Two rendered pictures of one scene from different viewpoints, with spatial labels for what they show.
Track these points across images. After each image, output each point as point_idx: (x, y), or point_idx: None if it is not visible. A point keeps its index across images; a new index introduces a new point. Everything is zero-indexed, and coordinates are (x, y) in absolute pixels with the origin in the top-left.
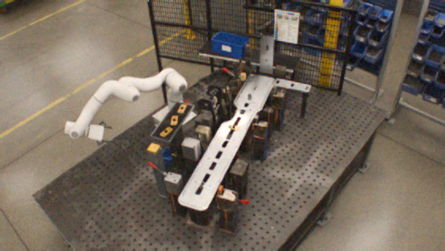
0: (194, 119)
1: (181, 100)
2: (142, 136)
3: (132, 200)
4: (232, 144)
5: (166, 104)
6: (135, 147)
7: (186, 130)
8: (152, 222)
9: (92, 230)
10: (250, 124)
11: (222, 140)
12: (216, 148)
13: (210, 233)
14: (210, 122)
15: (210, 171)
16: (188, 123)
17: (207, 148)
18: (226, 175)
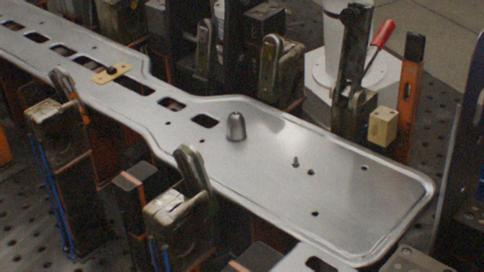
0: (328, 114)
1: (332, 20)
2: (319, 47)
3: None
4: (45, 60)
5: (449, 91)
6: (284, 37)
7: (305, 111)
8: None
9: None
10: (99, 112)
11: (78, 48)
12: (60, 36)
13: None
14: (155, 26)
15: (1, 20)
16: (314, 102)
17: (73, 24)
18: (29, 103)
